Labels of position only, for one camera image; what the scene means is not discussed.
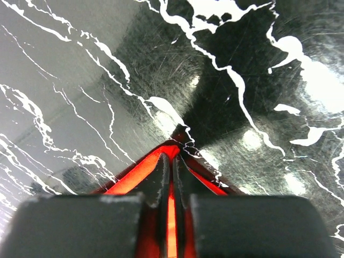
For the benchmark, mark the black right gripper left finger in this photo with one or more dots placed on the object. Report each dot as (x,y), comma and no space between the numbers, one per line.
(130,225)

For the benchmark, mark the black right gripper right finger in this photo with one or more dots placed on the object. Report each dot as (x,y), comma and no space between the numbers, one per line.
(272,226)

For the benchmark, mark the red t shirt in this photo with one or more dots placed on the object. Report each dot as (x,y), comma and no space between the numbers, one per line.
(139,174)

